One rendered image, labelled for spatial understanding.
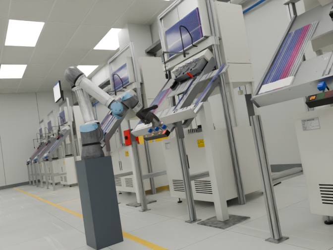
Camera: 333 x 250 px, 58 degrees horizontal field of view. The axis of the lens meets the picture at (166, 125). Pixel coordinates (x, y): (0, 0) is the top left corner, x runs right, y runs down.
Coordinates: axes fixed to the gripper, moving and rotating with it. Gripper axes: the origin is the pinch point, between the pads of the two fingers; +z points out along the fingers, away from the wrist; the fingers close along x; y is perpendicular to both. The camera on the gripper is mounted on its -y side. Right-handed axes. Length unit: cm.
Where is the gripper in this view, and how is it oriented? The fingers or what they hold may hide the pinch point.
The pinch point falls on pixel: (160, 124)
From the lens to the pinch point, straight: 221.8
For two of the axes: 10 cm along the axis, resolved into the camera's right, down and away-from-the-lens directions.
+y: -4.9, 7.6, -4.3
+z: 7.0, 6.3, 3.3
